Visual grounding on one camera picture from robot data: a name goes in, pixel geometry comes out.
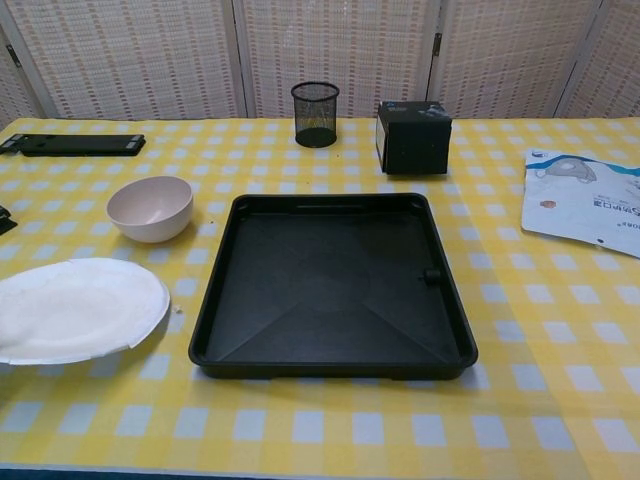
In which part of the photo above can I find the beige plastic bowl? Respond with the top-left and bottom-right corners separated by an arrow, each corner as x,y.
105,175 -> 194,244

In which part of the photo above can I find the white paper plate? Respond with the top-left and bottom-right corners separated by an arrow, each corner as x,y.
0,257 -> 171,367

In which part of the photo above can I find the black square plastic tray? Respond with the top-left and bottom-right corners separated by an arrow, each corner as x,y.
187,192 -> 480,382

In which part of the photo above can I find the black mesh pen holder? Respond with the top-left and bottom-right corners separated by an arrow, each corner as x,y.
291,82 -> 341,148

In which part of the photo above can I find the black cardboard box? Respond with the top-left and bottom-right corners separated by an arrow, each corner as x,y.
375,100 -> 454,176

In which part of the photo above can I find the yellow white checked tablecloth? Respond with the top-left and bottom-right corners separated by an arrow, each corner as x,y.
0,117 -> 640,474

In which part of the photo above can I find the woven folding screen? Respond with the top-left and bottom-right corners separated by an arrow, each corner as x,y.
0,0 -> 640,132

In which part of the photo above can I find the white blue mask package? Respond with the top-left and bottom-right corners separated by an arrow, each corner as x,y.
520,147 -> 640,259

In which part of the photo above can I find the black flat folding stand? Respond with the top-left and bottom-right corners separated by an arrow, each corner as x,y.
0,132 -> 147,158

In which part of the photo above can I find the black stapler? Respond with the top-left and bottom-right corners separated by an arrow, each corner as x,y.
0,204 -> 19,237

